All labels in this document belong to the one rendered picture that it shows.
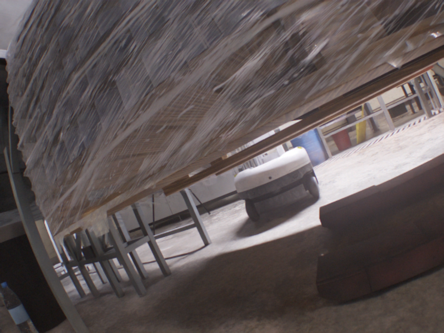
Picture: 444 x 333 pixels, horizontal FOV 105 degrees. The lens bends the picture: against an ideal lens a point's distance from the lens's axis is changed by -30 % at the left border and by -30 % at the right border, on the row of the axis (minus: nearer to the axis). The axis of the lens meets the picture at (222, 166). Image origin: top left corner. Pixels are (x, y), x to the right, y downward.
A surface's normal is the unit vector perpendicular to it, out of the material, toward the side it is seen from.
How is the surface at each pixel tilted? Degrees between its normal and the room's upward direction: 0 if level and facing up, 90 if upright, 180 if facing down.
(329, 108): 90
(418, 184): 90
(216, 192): 90
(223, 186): 90
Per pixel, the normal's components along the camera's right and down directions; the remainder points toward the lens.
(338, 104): -0.38, 0.13
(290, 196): -0.13, 0.01
